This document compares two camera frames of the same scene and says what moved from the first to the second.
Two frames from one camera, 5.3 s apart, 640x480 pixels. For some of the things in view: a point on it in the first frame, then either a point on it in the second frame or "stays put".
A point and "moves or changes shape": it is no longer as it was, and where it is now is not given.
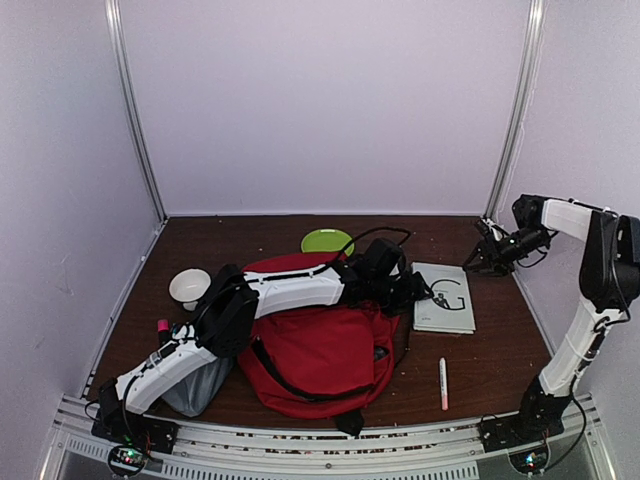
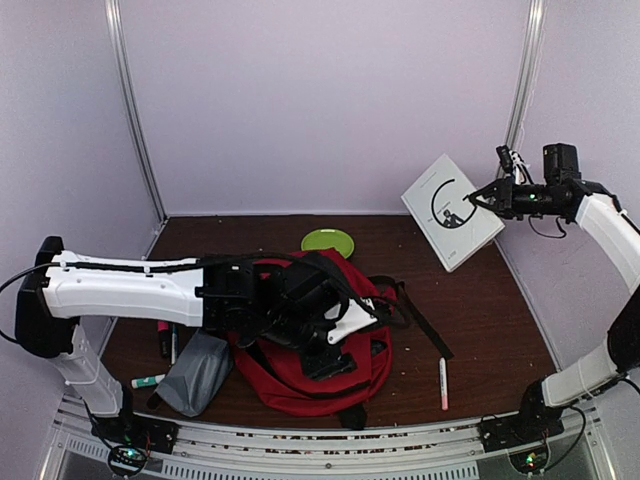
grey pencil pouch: x=196 y=395 stays put
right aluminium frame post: x=536 y=24 stays put
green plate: x=327 y=240 stays put
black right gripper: x=490 y=251 to x=505 y=197
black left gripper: x=411 y=291 to x=334 y=362
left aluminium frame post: x=112 y=12 stays put
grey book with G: x=449 y=310 to x=454 y=229
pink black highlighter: x=163 y=331 stays put
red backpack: x=321 y=363 moves or changes shape
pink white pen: x=444 y=395 stays put
